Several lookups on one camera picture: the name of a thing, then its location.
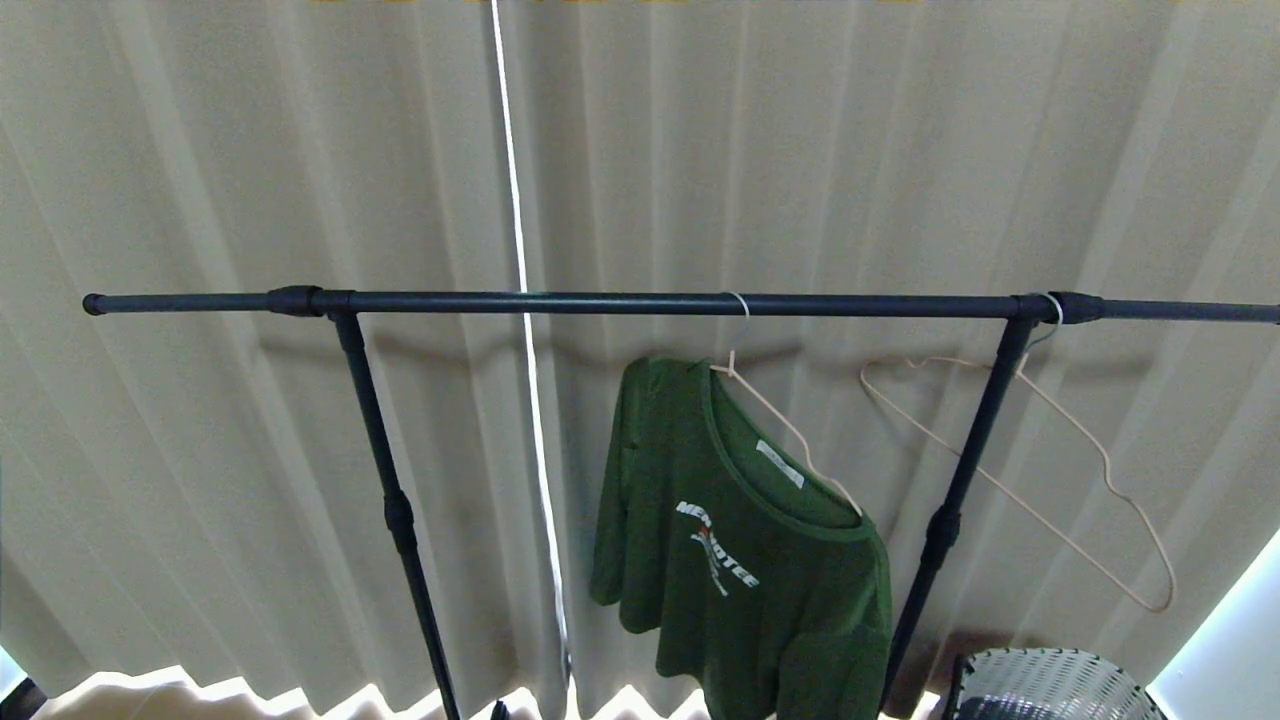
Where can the green printed shirt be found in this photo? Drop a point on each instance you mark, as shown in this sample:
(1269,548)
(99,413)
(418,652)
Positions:
(760,620)

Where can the black clothes rack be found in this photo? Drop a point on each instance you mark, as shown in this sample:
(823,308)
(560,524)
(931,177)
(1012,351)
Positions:
(500,303)

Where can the white laundry basket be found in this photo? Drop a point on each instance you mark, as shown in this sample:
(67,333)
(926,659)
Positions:
(1050,685)

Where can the beige curtain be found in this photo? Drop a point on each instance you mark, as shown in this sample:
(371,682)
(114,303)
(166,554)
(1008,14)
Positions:
(700,130)

